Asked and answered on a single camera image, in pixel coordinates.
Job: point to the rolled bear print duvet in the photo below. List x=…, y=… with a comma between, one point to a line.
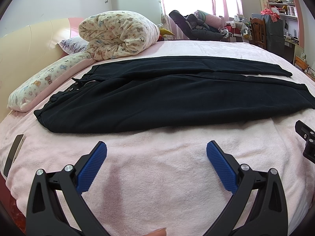
x=117, y=34

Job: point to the pink window curtain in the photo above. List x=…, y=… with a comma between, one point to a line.
x=213, y=12

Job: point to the bear print long pillow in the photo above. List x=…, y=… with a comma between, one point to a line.
x=38, y=87

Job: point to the cluttered desk items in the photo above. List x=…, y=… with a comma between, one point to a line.
x=236, y=29

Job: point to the black pants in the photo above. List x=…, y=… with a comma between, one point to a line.
x=142, y=94

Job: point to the wooden chair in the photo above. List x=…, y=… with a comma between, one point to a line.
x=258, y=32

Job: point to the purple floral pillow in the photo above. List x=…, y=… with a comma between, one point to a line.
x=73, y=45

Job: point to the pile of dark clothes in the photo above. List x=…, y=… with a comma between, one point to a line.
x=196, y=29

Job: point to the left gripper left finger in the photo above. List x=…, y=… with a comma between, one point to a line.
x=45, y=215

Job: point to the operator thumb tip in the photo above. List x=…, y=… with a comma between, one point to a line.
x=158, y=232

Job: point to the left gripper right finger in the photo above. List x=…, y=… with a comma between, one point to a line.
x=268, y=215

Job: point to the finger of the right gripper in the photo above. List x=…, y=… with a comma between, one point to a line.
x=308, y=135

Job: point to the yellow red plush toy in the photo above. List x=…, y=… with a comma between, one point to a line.
x=163, y=33

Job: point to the pink wall bookshelf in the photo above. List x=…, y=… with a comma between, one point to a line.
x=290, y=13

